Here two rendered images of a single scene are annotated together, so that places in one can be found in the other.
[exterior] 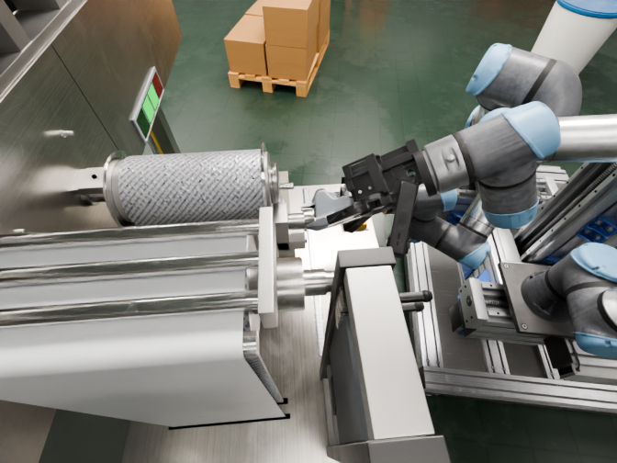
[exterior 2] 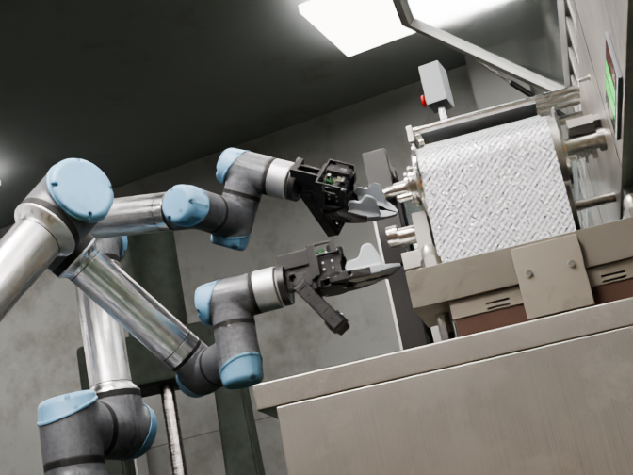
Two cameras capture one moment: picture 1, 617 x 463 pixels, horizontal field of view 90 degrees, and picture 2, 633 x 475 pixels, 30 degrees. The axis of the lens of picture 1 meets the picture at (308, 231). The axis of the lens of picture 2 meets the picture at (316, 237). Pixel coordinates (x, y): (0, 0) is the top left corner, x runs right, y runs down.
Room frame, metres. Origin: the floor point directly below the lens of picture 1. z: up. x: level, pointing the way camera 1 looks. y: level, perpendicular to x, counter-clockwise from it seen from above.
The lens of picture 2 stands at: (2.41, 0.40, 0.56)
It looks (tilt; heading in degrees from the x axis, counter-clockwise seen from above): 17 degrees up; 195
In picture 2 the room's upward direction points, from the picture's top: 11 degrees counter-clockwise
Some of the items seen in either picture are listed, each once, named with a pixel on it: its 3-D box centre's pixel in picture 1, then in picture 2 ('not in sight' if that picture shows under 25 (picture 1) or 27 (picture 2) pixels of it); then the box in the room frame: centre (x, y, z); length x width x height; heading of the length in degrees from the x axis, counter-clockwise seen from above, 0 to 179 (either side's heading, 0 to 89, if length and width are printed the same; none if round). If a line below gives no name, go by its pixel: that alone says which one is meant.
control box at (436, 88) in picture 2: not in sight; (432, 88); (-0.14, 0.06, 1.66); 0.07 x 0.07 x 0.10; 86
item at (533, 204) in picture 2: not in sight; (503, 230); (0.46, 0.20, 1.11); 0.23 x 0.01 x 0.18; 95
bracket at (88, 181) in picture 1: (93, 179); (583, 123); (0.38, 0.38, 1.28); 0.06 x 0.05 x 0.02; 95
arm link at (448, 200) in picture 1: (428, 197); (229, 301); (0.50, -0.29, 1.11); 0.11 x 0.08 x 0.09; 95
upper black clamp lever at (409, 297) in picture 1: (409, 297); not in sight; (0.13, -0.11, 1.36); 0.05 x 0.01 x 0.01; 95
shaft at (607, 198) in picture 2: not in sight; (594, 201); (0.27, 0.36, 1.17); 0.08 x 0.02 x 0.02; 95
